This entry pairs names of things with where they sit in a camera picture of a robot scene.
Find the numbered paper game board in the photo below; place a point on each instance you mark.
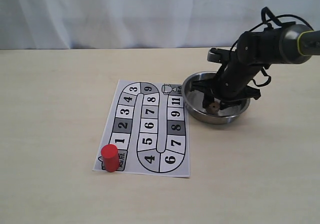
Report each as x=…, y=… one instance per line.
x=149, y=124

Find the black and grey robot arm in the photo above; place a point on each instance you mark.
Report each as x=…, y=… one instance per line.
x=255, y=52

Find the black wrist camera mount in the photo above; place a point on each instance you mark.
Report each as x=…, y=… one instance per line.
x=218, y=55

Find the stainless steel round bowl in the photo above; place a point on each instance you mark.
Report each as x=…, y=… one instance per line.
x=193, y=102

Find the white backdrop curtain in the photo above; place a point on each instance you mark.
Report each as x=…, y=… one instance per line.
x=75, y=24

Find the wooden die with black pips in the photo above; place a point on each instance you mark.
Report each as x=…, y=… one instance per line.
x=213, y=108

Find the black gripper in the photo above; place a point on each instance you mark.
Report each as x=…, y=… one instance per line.
x=230, y=84

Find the red cylinder game piece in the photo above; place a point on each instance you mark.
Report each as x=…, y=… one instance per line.
x=110, y=158

